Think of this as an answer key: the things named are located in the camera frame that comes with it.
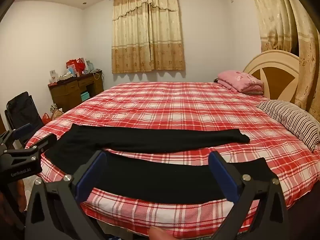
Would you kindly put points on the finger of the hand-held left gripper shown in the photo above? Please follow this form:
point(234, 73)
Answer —
point(46, 142)
point(23, 130)

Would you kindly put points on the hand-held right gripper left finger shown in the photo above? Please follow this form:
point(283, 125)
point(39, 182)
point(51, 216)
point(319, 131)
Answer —
point(91, 177)

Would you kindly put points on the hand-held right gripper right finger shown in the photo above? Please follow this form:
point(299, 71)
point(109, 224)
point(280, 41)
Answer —
point(223, 180)

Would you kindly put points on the black pants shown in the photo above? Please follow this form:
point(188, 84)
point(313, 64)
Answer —
point(150, 137)

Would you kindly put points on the person's right hand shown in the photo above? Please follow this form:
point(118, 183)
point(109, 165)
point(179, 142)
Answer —
point(160, 233)

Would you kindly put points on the black folding chair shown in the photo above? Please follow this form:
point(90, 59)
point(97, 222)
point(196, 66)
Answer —
point(23, 112)

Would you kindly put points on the brown wooden door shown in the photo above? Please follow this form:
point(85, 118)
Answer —
point(2, 125)

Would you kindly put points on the red plastic bag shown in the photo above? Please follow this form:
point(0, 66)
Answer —
point(46, 118)

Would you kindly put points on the patterned bag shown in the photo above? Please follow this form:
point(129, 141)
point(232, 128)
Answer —
point(56, 112)

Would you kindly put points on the brown wooden desk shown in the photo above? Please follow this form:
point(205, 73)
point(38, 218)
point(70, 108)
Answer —
point(67, 92)

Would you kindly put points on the teal box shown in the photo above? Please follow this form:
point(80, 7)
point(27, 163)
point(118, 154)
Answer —
point(85, 96)

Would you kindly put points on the white card box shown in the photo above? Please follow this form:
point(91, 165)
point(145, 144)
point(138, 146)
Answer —
point(53, 76)

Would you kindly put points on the light blue box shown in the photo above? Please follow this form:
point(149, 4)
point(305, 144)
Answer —
point(71, 69)

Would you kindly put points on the red gift bag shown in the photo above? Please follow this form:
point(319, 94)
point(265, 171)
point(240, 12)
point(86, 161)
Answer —
point(76, 65)

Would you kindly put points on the red plaid bed sheet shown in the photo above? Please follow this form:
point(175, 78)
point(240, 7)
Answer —
point(175, 105)

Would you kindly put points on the striped pillow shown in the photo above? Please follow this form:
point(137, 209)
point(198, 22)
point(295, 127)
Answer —
point(292, 120)

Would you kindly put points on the pink pillow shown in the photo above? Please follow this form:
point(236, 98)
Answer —
point(240, 80)

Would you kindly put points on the cream wooden headboard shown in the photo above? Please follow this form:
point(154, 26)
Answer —
point(287, 62)

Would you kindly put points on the beige window curtain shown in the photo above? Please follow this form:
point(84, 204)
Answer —
point(147, 35)

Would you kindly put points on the long beige floral curtain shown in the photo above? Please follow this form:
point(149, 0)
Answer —
point(282, 17)

